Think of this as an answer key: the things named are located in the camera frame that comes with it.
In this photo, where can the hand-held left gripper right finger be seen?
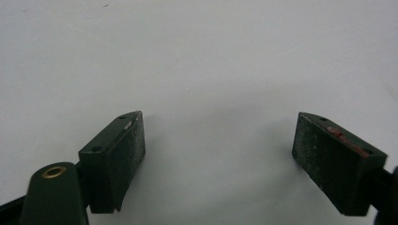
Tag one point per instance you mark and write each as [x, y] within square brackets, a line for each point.
[334, 165]

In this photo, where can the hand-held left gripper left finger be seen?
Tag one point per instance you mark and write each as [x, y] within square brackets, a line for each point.
[112, 162]

